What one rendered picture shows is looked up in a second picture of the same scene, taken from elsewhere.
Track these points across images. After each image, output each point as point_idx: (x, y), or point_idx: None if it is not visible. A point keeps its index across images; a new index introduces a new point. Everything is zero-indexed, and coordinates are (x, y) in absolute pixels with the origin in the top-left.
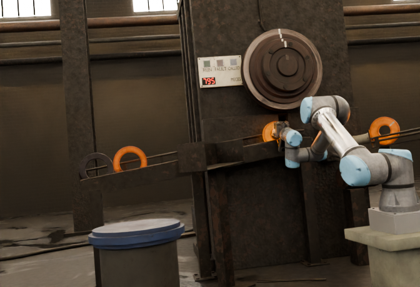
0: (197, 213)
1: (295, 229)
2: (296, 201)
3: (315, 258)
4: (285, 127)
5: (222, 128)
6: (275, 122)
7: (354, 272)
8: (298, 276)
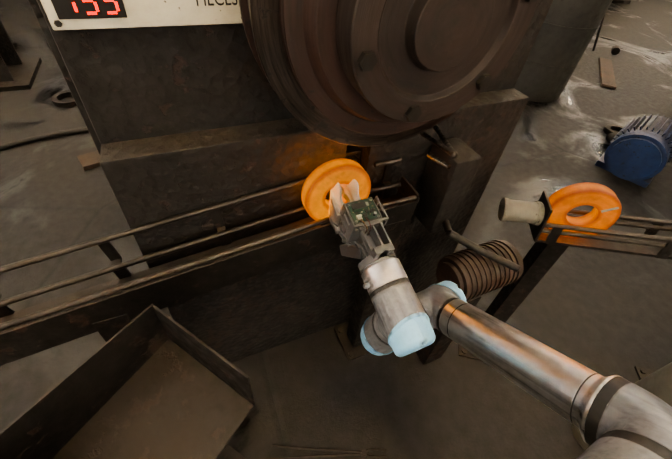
0: None
1: (336, 299)
2: (348, 269)
3: (361, 341)
4: (383, 265)
5: (179, 180)
6: (350, 218)
7: (422, 404)
8: (339, 422)
